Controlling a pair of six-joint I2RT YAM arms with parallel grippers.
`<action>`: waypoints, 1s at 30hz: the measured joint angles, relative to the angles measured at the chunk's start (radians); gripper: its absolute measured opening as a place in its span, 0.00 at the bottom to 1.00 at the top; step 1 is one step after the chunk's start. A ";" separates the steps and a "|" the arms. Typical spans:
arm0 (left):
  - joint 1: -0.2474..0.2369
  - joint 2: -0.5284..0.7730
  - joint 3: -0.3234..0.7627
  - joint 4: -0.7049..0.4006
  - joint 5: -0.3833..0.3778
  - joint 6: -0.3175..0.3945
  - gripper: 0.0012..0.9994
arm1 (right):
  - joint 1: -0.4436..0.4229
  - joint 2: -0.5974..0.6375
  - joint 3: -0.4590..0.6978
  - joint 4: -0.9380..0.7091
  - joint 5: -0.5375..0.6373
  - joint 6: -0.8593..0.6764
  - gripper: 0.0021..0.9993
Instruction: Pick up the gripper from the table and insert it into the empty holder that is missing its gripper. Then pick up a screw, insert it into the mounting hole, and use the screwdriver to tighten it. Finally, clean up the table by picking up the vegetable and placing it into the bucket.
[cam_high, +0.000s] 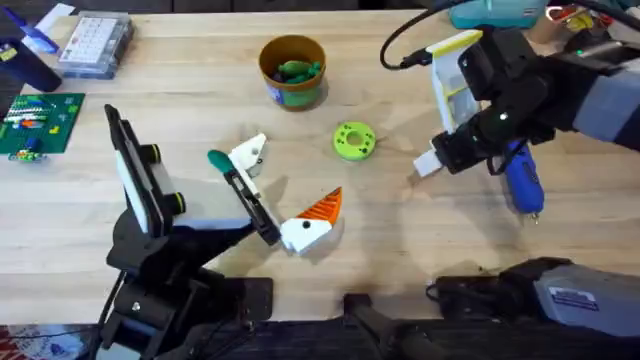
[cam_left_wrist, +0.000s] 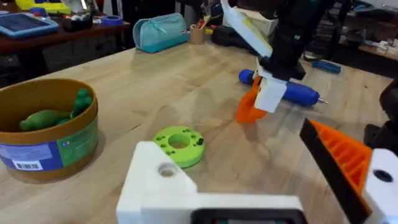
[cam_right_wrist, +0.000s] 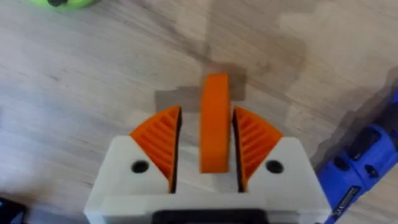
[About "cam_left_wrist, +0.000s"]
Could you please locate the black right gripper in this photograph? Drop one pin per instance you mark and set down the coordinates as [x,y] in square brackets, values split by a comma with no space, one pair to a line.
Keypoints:
[292,46]

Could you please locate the bare white left gripper left finger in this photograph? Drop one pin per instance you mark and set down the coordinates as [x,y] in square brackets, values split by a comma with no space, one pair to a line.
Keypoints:
[149,186]

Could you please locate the orange white left gripper right finger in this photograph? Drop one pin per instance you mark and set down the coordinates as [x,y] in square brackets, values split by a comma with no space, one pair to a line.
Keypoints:
[342,161]

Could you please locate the blue electric screwdriver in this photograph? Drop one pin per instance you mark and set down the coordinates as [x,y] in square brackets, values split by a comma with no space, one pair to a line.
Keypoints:
[298,92]

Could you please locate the green disc with holes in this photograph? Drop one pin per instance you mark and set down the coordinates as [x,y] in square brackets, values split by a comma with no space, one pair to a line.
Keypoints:
[183,152]

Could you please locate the upright flat wrist plate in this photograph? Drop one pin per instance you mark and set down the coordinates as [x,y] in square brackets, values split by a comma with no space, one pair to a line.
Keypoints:
[248,31]

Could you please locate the black bag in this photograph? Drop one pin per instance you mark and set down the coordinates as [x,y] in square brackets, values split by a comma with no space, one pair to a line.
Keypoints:
[228,37]

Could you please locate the white cardboard box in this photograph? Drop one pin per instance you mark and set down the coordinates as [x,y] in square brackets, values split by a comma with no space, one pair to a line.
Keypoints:
[264,20]

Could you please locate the brown paper cup with pens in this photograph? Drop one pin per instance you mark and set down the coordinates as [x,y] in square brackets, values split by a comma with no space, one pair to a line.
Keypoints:
[196,35]

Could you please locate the brown tub with green toys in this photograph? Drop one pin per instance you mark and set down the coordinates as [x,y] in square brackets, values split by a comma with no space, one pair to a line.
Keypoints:
[46,146]

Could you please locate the teal zip bag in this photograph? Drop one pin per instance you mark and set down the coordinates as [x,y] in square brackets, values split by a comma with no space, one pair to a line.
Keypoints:
[160,32]

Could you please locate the blue tape roll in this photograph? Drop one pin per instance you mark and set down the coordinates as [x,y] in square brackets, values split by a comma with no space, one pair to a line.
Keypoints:
[112,20]

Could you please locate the dark brown side table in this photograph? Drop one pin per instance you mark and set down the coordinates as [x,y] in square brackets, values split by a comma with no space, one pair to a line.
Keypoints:
[62,37]

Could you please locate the blue flat tray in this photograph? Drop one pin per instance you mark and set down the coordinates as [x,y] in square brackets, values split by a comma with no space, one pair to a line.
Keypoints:
[25,25]

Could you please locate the yellow flat box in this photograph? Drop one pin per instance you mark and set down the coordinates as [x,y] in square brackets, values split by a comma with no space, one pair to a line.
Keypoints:
[46,5]

